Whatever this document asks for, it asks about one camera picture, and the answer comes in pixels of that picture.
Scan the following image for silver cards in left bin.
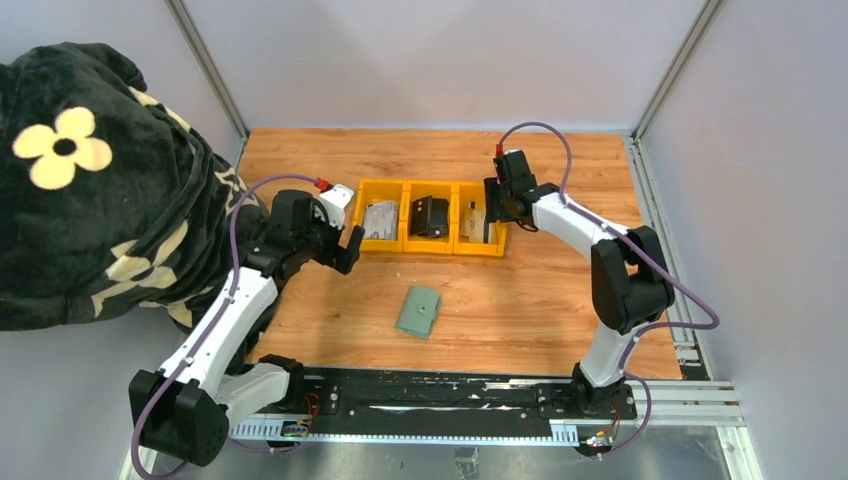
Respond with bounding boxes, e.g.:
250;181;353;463
363;200;399;241

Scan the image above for green card holder wallet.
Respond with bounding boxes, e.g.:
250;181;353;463
395;286;442;339

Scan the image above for right yellow bin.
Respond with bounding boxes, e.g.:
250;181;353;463
453;182;508;257

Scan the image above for middle yellow bin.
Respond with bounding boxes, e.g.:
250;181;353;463
401;180;458;255

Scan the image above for aluminium frame post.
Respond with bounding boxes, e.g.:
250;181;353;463
164;0;250;145
631;0;725;143

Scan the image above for black card holder in bin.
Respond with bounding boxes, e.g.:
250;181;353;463
408;195;450;239

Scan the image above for purple cable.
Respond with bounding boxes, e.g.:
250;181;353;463
130;174;331;480
495;121;721;458

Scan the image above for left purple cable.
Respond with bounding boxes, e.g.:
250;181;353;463
130;174;331;480

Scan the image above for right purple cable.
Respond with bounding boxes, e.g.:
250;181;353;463
495;121;721;458

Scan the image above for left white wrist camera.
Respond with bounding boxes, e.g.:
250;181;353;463
317;184;355;230

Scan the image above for right aluminium frame post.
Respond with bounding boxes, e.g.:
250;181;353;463
631;0;725;143

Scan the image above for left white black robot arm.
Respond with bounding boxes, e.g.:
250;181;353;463
129;184;364;466

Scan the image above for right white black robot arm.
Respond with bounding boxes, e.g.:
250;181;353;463
484;147;675;416

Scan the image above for left aluminium frame post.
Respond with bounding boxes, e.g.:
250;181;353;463
164;0;250;145

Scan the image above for black floral blanket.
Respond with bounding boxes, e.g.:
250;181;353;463
1;42;269;332

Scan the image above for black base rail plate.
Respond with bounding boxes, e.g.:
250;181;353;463
228;364;639;440

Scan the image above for beige cards in right bin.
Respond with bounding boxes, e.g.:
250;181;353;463
460;201;491;244

